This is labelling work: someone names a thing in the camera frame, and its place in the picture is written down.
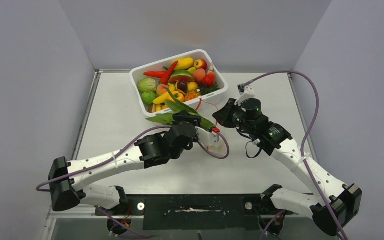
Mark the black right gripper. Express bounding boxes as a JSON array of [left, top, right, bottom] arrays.
[[213, 98, 255, 135]]

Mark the clear zip top bag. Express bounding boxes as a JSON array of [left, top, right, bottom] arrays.
[[195, 96, 223, 130]]

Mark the green leaf vegetable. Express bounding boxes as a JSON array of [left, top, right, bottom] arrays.
[[146, 90, 216, 131]]

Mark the red tomato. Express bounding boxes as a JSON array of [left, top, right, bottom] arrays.
[[202, 71, 215, 87]]

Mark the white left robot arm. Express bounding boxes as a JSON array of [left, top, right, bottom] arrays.
[[46, 111, 201, 212]]

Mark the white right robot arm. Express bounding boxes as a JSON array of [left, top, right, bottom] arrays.
[[212, 98, 363, 237]]

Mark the orange fried food piece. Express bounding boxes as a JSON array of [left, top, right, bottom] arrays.
[[184, 90, 201, 102]]

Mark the yellow bell pepper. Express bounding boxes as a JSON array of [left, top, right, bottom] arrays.
[[172, 91, 185, 103]]

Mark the yellow banana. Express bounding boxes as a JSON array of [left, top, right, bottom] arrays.
[[152, 84, 176, 105]]

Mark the dark purple passionfruit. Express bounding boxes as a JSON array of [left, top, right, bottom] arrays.
[[176, 81, 188, 93]]

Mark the pink peach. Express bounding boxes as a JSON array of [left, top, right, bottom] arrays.
[[193, 68, 207, 84]]

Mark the green custard apple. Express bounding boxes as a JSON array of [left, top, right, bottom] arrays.
[[141, 91, 157, 106]]

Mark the red chili pepper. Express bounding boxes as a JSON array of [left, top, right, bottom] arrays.
[[160, 60, 179, 85], [143, 71, 166, 79]]

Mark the watermelon slice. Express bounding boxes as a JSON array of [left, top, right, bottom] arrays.
[[168, 69, 195, 84]]

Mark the red apple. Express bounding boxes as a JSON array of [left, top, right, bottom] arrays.
[[193, 58, 208, 71]]

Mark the green cabbage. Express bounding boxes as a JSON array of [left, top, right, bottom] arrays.
[[137, 77, 157, 94]]

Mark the yellow mango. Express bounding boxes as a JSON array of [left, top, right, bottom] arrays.
[[174, 57, 195, 71]]

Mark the white plastic bin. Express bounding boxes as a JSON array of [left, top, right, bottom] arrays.
[[129, 49, 229, 117]]

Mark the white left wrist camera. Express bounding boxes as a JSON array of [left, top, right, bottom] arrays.
[[195, 127, 224, 148]]

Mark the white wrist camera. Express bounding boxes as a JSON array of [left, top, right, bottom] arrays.
[[195, 127, 224, 148], [235, 84, 255, 106]]

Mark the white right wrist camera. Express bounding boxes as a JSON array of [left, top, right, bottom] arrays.
[[235, 84, 255, 106]]

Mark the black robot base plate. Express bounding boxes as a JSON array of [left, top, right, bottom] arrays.
[[95, 194, 279, 231]]

